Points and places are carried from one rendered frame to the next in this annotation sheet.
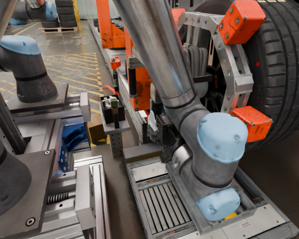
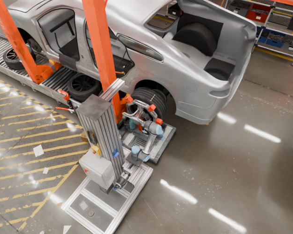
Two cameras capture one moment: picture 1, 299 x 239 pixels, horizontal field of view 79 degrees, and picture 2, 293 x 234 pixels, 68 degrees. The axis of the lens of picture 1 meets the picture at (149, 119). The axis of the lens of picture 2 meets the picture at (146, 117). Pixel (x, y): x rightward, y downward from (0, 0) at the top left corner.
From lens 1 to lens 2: 2.86 m
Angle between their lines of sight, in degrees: 35
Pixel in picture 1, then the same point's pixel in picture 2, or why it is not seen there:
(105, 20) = (34, 68)
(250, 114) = (159, 120)
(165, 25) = not seen: hidden behind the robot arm
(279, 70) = (160, 112)
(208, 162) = (160, 135)
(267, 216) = (168, 129)
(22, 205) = not seen: hidden behind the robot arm
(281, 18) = (156, 101)
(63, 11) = not seen: outside the picture
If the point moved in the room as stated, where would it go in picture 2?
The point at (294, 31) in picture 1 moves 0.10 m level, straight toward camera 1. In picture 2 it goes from (159, 102) to (160, 107)
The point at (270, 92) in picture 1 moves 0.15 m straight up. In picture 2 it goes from (160, 115) to (161, 109)
